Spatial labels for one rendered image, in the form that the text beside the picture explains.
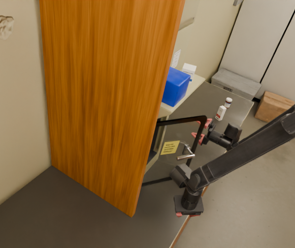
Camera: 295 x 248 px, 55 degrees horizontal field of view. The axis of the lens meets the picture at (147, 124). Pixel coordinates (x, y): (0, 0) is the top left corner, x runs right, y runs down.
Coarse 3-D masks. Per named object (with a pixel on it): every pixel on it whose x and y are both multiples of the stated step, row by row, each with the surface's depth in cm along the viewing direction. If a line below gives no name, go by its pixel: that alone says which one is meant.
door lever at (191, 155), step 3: (189, 147) 128; (186, 150) 129; (189, 150) 128; (192, 153) 127; (177, 156) 123; (180, 156) 123; (183, 156) 124; (186, 156) 124; (189, 156) 125; (192, 156) 125; (177, 159) 123; (180, 159) 123; (183, 159) 124
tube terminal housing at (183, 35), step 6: (192, 24) 109; (180, 30) 101; (186, 30) 106; (180, 36) 104; (186, 36) 109; (180, 42) 107; (186, 42) 112; (174, 48) 104; (180, 48) 109; (186, 48) 116; (180, 54) 113; (180, 60) 116; (180, 66) 120; (162, 120) 142
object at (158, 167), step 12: (168, 120) 112; (180, 120) 114; (192, 120) 117; (204, 120) 120; (156, 132) 113; (168, 132) 116; (180, 132) 119; (192, 132) 122; (156, 144) 118; (180, 144) 125; (192, 144) 128; (156, 156) 124; (168, 156) 127; (156, 168) 129; (168, 168) 133; (144, 180) 132; (156, 180) 136; (168, 180) 140
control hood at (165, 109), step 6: (198, 78) 118; (204, 78) 119; (192, 84) 113; (198, 84) 114; (192, 90) 109; (186, 96) 105; (162, 102) 100; (180, 102) 102; (162, 108) 97; (168, 108) 97; (174, 108) 98; (162, 114) 99; (168, 114) 97
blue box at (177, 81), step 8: (168, 72) 98; (176, 72) 99; (168, 80) 94; (176, 80) 95; (184, 80) 96; (168, 88) 95; (176, 88) 93; (184, 88) 99; (168, 96) 97; (176, 96) 95; (168, 104) 98
